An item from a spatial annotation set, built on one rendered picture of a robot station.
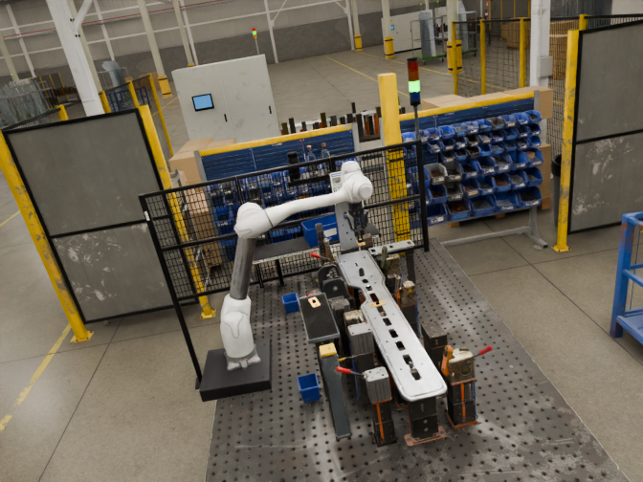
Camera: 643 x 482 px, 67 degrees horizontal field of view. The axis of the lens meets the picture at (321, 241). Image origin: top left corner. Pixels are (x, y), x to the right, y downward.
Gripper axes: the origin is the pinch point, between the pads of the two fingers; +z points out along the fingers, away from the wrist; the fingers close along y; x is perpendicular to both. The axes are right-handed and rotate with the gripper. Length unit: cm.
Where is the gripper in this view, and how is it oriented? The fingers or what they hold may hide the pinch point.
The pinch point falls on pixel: (359, 235)
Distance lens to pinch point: 265.0
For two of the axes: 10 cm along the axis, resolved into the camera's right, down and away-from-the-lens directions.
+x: -1.2, -3.9, 9.1
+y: 9.8, -1.9, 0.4
